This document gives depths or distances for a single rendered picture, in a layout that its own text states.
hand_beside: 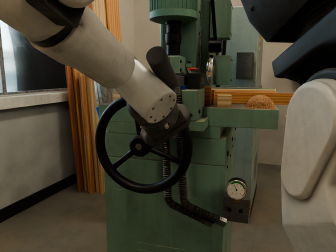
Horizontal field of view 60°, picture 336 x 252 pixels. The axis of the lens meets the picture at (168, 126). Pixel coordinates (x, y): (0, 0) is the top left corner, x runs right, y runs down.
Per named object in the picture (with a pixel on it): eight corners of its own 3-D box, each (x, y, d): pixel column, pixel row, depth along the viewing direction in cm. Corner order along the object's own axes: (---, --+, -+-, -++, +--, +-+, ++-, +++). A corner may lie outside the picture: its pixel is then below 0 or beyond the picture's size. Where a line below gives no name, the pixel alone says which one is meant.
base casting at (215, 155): (102, 156, 106) (101, 131, 105) (153, 128, 161) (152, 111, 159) (226, 166, 94) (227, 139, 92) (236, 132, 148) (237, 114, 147)
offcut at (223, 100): (217, 107, 93) (217, 95, 92) (217, 106, 96) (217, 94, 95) (231, 107, 92) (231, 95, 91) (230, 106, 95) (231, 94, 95)
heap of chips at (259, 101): (245, 108, 90) (246, 96, 89) (246, 104, 103) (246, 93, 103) (276, 109, 88) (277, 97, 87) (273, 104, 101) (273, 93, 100)
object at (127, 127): (107, 132, 104) (106, 121, 103) (130, 122, 124) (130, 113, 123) (220, 139, 93) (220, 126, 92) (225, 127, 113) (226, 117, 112)
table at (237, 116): (84, 125, 95) (83, 106, 94) (123, 113, 124) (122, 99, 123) (281, 136, 79) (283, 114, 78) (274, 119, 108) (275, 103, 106)
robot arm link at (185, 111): (155, 159, 65) (137, 143, 55) (135, 127, 70) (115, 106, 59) (201, 127, 65) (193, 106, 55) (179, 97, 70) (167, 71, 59)
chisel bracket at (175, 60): (160, 79, 107) (160, 55, 106) (170, 78, 120) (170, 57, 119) (180, 79, 105) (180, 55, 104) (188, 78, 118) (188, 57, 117)
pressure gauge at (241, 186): (225, 204, 90) (226, 179, 88) (226, 199, 93) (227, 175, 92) (246, 207, 88) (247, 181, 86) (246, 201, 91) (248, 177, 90)
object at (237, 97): (116, 100, 118) (116, 90, 117) (118, 99, 120) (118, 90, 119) (294, 105, 100) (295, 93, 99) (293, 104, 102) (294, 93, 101)
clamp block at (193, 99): (150, 119, 88) (149, 89, 87) (163, 113, 101) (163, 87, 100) (198, 121, 84) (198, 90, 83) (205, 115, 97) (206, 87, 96)
